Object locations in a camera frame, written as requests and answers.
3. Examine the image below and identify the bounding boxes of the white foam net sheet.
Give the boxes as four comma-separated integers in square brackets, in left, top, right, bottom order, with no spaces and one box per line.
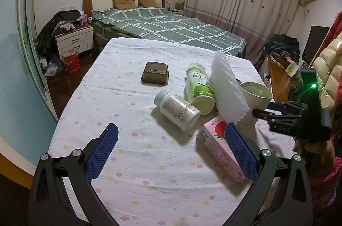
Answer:
[209,51,251,123]

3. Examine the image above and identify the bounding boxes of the dark clothes pile on nightstand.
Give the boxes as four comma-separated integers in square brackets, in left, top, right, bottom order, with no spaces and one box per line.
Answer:
[37,9,82,57]

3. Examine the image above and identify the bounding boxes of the plain brown pillow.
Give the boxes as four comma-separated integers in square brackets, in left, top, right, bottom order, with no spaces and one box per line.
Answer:
[137,0,161,8]

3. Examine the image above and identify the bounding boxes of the white pill bottle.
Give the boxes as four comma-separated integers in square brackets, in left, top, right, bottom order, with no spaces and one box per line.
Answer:
[154,90,201,132]

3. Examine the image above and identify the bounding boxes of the red bucket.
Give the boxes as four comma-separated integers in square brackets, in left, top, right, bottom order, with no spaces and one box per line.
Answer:
[62,49,80,74]

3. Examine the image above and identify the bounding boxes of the black television screen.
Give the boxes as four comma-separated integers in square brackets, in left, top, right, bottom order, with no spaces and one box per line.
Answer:
[302,25,330,65]

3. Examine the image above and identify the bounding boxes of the dark clothes heap by curtain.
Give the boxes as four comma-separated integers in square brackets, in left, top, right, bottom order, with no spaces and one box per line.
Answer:
[254,34,300,69]

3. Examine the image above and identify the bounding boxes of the brown plastic food container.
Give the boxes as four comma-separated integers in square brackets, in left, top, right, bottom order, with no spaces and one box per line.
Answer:
[141,62,171,86]

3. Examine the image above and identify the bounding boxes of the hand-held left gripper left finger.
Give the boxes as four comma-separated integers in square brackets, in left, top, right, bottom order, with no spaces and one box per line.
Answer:
[28,123,119,226]

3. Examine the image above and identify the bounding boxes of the plastic bag on floor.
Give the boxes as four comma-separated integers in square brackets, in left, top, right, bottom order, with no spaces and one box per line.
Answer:
[44,55,65,77]

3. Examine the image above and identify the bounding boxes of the cream puffer jacket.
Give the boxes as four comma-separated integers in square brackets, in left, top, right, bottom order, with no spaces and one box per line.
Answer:
[312,39,342,111]

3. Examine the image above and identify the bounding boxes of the frosted sliding wardrobe door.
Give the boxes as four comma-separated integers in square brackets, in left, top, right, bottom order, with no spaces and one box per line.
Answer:
[0,0,60,170]

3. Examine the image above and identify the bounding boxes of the pink drink carton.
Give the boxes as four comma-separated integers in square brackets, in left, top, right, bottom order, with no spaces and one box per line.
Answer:
[196,115,248,183]

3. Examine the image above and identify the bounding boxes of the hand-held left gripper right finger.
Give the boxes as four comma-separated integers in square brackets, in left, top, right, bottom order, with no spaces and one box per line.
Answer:
[224,123,314,226]

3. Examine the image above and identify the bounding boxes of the red hanging garment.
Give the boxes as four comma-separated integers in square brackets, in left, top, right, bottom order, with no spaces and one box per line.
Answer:
[318,11,342,55]

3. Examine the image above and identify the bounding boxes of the green box on desk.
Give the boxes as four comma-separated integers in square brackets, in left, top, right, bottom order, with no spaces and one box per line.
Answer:
[285,60,300,76]

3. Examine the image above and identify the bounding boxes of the wooden desk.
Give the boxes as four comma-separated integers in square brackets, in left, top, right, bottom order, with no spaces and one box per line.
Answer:
[267,55,296,103]

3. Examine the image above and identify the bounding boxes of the brown bear face pillow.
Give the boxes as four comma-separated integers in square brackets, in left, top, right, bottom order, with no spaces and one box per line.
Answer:
[112,0,137,9]

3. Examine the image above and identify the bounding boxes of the person's right forearm pink sleeve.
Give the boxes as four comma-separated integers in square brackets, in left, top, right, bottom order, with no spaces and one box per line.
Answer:
[307,158,342,219]

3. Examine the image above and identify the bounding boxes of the pale green paper bowl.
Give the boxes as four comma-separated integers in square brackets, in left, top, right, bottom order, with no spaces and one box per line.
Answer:
[235,82,273,126]

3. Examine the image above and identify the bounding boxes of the person's right hand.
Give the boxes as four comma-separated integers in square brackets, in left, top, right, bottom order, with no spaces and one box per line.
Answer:
[301,138,336,176]

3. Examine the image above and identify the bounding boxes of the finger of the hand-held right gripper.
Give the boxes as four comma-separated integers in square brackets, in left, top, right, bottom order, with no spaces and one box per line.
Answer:
[266,101,292,112]
[252,108,285,122]

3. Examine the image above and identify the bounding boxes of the white nightstand with drawers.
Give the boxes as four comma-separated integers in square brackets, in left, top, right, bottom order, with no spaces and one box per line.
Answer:
[55,24,94,55]

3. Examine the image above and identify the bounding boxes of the green label drink bottle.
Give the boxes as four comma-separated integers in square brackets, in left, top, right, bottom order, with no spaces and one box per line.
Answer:
[185,63,216,115]

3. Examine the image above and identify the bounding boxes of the bed with green quilt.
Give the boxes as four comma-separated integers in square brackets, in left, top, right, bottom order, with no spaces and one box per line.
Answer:
[90,7,247,57]

